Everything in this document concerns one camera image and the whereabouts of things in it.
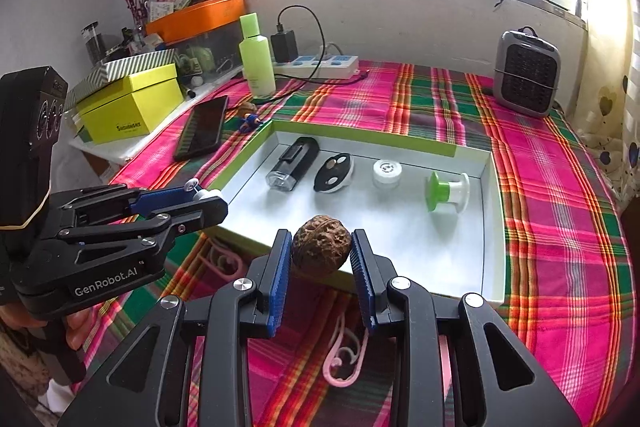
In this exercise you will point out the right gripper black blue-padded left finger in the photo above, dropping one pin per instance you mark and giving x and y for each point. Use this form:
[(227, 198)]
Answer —
[(146, 381)]

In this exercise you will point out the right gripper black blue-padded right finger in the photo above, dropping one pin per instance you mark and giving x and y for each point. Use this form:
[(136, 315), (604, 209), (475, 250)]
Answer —
[(496, 380)]

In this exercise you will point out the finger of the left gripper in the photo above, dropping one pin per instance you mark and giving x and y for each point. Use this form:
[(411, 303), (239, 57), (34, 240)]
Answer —
[(119, 200), (187, 217)]

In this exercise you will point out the small white plug item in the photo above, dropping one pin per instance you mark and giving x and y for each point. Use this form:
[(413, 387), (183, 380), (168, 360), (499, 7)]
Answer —
[(202, 191)]

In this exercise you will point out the brown walnut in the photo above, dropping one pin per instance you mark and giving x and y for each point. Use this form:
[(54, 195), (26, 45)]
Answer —
[(320, 247)]

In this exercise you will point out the black white oval device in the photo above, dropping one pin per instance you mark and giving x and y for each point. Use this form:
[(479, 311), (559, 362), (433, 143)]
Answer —
[(335, 173)]

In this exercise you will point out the pink clip with grey spring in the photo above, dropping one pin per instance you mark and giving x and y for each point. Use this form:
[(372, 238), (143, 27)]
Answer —
[(343, 363)]

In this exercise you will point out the green white spool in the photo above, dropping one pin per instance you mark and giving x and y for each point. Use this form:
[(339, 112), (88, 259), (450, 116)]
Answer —
[(441, 192)]

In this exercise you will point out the black smartphone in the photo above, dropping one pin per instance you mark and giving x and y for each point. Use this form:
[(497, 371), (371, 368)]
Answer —
[(202, 132)]

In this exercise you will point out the plaid pink green blanket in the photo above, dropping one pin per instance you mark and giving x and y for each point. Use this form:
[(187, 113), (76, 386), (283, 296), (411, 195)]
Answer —
[(570, 292)]

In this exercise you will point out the yellow box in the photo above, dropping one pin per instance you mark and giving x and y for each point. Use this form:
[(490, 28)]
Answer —
[(132, 106)]

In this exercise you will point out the small blue toy figure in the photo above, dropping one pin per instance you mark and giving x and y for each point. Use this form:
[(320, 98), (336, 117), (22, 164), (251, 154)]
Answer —
[(250, 120)]

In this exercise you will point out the black bike light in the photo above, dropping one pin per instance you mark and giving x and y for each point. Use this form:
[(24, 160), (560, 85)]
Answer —
[(293, 164)]

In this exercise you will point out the striped green white box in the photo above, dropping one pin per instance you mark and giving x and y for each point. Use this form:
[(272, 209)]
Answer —
[(104, 74)]

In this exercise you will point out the green lotion bottle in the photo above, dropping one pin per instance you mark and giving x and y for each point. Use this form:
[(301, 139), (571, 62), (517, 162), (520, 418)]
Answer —
[(256, 58)]

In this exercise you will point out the dark glass jar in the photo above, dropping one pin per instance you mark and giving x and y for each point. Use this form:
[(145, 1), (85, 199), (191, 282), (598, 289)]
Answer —
[(94, 42)]

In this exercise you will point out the orange tray box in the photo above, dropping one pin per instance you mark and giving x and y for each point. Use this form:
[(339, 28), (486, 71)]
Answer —
[(196, 20)]

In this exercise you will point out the green white cardboard tray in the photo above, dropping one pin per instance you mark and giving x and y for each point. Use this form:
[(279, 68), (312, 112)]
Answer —
[(446, 252)]

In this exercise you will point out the white power strip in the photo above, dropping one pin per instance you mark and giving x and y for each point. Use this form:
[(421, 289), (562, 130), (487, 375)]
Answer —
[(331, 67)]

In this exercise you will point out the small white round jar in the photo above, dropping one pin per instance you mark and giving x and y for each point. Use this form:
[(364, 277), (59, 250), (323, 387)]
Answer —
[(386, 174)]

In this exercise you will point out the heart patterned curtain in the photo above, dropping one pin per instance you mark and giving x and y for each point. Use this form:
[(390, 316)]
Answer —
[(606, 116)]

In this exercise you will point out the grey space heater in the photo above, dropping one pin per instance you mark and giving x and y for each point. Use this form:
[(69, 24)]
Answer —
[(527, 72)]

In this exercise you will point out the black charger with cable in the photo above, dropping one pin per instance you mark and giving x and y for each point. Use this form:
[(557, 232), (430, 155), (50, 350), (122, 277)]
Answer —
[(284, 46)]

